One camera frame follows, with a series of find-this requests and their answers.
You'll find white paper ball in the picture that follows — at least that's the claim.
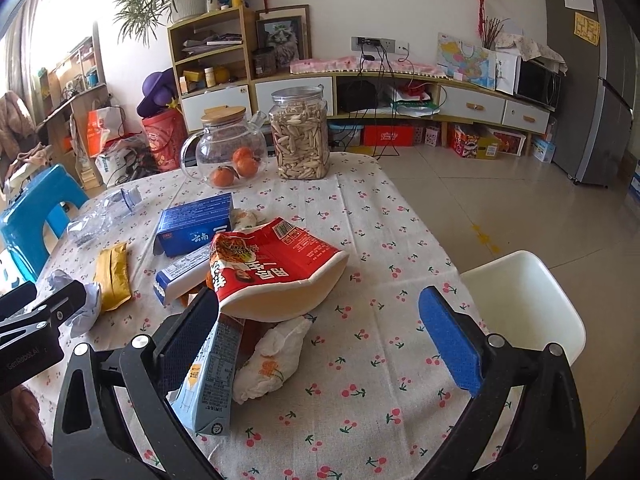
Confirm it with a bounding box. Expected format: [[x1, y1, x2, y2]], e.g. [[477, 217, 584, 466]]
[[36, 270, 101, 338]]

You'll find light blue milk carton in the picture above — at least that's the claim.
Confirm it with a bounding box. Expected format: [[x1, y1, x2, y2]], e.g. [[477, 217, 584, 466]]
[[170, 313, 244, 436]]

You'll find yellow snack wrapper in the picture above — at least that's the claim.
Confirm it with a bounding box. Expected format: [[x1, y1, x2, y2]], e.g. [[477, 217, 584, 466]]
[[93, 242, 131, 313]]

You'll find crushed clear plastic bottle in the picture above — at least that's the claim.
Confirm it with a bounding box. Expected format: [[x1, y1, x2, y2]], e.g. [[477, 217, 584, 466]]
[[66, 186, 142, 247]]

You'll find white blue small box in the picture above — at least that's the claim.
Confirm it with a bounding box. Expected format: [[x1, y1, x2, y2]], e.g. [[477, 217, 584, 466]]
[[153, 245, 210, 306]]

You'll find white tissue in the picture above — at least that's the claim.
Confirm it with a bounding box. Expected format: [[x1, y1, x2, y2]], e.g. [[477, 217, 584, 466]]
[[232, 316, 312, 405]]

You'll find dark blue cardboard box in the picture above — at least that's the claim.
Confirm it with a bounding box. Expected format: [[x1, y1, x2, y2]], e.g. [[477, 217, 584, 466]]
[[153, 193, 233, 258]]

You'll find red instant noodle bowl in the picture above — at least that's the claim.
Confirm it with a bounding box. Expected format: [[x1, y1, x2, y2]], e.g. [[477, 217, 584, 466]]
[[209, 218, 348, 323]]

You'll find white plastic trash bin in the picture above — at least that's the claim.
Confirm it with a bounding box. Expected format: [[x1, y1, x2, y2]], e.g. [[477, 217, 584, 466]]
[[460, 250, 586, 364]]

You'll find blue plastic stool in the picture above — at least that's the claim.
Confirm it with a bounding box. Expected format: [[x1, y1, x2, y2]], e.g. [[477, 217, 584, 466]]
[[1, 165, 89, 283]]

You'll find cherry print tablecloth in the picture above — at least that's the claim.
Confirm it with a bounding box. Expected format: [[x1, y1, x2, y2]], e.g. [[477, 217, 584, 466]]
[[22, 152, 526, 480]]

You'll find orange shopping bag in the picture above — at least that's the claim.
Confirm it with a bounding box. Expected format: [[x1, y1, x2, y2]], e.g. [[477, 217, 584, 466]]
[[87, 106, 125, 157]]

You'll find small crumpled printed tissue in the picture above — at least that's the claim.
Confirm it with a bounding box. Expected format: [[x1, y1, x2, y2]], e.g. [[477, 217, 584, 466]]
[[231, 208, 268, 232]]

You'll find tangerine in jar left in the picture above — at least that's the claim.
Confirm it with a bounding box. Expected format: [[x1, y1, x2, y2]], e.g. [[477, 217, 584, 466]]
[[209, 166, 236, 188]]

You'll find tangerine in jar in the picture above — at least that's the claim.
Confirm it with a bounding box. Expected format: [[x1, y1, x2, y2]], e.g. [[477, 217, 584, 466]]
[[235, 156, 259, 179], [232, 146, 253, 164], [209, 166, 236, 188]]

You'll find background wooden bookshelf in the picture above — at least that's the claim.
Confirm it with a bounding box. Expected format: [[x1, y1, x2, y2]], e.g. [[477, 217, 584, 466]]
[[41, 24, 111, 190]]

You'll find glass jar with bamboo lid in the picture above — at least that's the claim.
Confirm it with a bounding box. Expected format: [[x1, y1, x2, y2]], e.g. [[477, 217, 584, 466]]
[[180, 105, 267, 190]]

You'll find tangerine in jar right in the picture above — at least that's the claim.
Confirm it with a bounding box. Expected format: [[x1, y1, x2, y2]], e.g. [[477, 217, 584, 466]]
[[235, 156, 259, 179]]

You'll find tangerine in jar top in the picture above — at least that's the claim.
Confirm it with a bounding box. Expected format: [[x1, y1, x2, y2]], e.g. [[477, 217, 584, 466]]
[[232, 146, 253, 164]]

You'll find purple hat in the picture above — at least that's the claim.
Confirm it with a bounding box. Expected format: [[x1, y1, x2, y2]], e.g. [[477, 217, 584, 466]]
[[137, 68, 177, 118]]

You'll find red snack carton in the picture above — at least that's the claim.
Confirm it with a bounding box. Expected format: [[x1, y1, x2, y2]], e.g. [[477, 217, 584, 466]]
[[450, 124, 480, 158]]

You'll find grey refrigerator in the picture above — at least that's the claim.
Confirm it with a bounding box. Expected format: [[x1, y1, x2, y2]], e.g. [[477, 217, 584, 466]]
[[546, 0, 637, 188]]

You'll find long wooden tv cabinet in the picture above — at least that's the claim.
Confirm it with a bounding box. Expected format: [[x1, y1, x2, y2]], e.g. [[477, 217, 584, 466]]
[[180, 70, 550, 145]]

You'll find wooden shelf unit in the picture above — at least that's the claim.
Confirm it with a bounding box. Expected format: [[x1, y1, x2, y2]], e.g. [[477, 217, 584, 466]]
[[167, 6, 257, 96]]

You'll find red box under cabinet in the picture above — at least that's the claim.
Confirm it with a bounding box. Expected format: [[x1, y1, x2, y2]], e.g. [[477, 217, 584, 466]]
[[361, 125, 416, 148]]

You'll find plastic jar of seeds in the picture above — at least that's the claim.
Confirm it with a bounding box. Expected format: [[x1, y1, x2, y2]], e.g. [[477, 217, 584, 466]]
[[268, 84, 330, 180]]

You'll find black microwave oven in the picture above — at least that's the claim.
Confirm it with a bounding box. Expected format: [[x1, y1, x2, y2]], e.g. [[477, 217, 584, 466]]
[[514, 61, 563, 110]]

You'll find colourful map poster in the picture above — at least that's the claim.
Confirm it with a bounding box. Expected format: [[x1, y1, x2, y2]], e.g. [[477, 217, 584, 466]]
[[436, 32, 497, 90]]

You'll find framed cat picture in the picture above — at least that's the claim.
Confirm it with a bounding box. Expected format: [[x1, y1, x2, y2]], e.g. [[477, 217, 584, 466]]
[[256, 4, 312, 72]]

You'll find pink cloth on cabinet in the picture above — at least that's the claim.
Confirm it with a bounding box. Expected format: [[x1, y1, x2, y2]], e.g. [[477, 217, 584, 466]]
[[290, 56, 447, 78]]

